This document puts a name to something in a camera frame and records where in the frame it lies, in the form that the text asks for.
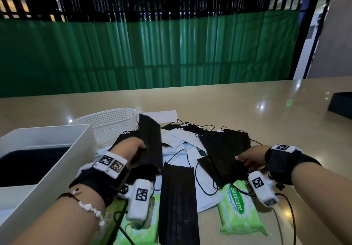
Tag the black flat object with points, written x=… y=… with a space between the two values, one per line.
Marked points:
x=341 y=104

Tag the white perforated plastic basket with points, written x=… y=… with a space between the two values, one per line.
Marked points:
x=110 y=125

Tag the white open box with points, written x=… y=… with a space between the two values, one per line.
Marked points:
x=38 y=165

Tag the person's left forearm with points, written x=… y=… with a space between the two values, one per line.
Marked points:
x=63 y=220

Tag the green pleated curtain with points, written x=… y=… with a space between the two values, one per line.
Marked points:
x=148 y=52

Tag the person's left hand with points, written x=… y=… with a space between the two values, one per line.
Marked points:
x=125 y=148

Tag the person's right hand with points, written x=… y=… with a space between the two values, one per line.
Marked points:
x=254 y=157

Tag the black pleated face mask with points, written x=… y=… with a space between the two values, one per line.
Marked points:
x=150 y=143
x=189 y=129
x=178 y=206
x=222 y=157

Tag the person's left fingers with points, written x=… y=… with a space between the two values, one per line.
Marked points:
x=139 y=144

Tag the dark door frame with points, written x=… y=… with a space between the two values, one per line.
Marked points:
x=308 y=27

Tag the white wrist camera with marker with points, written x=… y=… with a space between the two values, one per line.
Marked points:
x=140 y=198
x=262 y=187

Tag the person's right thumb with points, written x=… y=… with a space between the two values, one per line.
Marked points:
x=241 y=158

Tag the white face mask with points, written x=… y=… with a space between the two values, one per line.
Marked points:
x=206 y=195
x=181 y=139

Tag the light blue face mask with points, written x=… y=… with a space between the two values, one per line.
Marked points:
x=176 y=158

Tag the green wet wipes packet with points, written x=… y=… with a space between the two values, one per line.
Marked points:
x=240 y=211
x=145 y=231

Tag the person's right forearm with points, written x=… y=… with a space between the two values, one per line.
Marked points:
x=324 y=198

